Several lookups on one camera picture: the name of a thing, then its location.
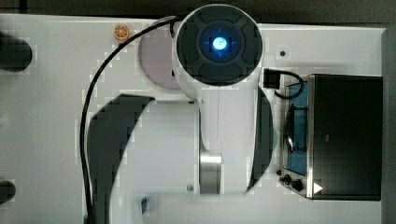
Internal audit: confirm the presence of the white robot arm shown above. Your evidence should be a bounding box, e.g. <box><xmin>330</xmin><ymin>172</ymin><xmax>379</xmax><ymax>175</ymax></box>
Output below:
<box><xmin>88</xmin><ymin>4</ymin><xmax>274</xmax><ymax>224</ymax></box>

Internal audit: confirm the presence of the purple round plate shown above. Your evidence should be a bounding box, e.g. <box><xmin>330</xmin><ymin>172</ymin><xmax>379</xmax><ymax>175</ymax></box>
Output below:
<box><xmin>138</xmin><ymin>30</ymin><xmax>180</xmax><ymax>91</ymax></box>

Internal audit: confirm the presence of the orange slice toy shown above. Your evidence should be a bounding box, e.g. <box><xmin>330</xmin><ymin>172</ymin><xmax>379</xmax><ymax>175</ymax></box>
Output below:
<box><xmin>113</xmin><ymin>24</ymin><xmax>129</xmax><ymax>41</ymax></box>

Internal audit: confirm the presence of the black toaster oven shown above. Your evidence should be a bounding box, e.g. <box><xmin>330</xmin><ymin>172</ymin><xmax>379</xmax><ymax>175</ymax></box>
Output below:
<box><xmin>277</xmin><ymin>74</ymin><xmax>383</xmax><ymax>201</ymax></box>

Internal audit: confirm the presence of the black camera box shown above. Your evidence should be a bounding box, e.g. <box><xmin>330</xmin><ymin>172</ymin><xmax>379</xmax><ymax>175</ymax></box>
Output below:
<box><xmin>263</xmin><ymin>69</ymin><xmax>280</xmax><ymax>90</ymax></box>

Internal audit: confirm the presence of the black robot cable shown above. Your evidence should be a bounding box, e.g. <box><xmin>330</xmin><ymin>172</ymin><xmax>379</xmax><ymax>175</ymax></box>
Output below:
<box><xmin>78</xmin><ymin>15</ymin><xmax>188</xmax><ymax>224</ymax></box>

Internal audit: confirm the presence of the black round post upper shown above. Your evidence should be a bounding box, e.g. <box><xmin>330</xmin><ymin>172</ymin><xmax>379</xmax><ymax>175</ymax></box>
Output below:
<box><xmin>0</xmin><ymin>33</ymin><xmax>33</xmax><ymax>72</ymax></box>

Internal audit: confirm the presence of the black round post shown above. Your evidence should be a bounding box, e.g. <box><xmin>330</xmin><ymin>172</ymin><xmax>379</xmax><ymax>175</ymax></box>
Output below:
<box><xmin>0</xmin><ymin>33</ymin><xmax>33</xmax><ymax>72</ymax></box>
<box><xmin>0</xmin><ymin>180</ymin><xmax>16</xmax><ymax>204</ymax></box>

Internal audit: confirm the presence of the black round post lower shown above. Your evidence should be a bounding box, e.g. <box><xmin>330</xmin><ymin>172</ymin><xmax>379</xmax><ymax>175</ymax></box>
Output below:
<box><xmin>0</xmin><ymin>180</ymin><xmax>16</xmax><ymax>204</ymax></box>

